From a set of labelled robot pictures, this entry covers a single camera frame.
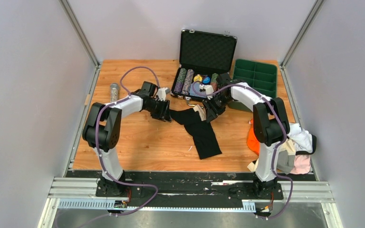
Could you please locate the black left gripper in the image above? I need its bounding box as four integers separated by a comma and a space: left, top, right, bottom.
145, 98, 172, 123

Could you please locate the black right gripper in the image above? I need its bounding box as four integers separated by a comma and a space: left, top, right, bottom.
202, 94, 233, 123

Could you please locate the black underwear cream waistband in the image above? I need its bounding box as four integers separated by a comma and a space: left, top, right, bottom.
170, 104, 222, 160

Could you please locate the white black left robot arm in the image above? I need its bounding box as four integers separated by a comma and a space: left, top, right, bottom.
82, 81, 172, 196

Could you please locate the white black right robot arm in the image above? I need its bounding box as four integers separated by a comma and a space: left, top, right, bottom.
196, 74, 290, 199

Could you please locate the orange garment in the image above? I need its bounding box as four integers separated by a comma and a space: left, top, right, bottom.
246, 119, 260, 155

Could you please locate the black poker chip case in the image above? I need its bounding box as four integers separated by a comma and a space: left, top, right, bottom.
171, 29, 237, 102

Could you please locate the clear tube of chips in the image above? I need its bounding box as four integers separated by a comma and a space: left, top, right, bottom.
110, 83, 120, 102

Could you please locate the green divided tray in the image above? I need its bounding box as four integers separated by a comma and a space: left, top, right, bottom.
232, 59, 278, 98

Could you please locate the cream white garment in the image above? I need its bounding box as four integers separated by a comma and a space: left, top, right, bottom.
247, 160, 259, 172

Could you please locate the grey garment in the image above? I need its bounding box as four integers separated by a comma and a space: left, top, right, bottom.
277, 139, 296, 174

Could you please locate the black garment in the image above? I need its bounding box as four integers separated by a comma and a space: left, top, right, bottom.
296, 134, 317, 155

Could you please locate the pink garment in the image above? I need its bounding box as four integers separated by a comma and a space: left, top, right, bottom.
290, 155, 311, 174

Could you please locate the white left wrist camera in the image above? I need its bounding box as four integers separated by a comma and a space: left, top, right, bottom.
155, 87, 170, 101

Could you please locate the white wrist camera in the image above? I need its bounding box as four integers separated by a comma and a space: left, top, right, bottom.
199, 84, 214, 97
155, 87, 170, 101

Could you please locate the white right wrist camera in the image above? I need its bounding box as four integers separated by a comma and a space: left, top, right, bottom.
199, 84, 214, 97

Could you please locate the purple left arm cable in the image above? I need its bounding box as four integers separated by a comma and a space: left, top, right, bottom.
94, 66, 161, 218

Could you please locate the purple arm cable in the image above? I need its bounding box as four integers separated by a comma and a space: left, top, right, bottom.
191, 82, 294, 220
94, 66, 161, 218

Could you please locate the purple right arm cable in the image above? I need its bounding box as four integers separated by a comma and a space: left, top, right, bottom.
191, 82, 294, 220

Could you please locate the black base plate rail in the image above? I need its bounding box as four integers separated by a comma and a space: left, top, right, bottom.
95, 171, 317, 209

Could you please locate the aluminium frame rail front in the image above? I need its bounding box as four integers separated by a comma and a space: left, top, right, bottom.
38, 178, 343, 228

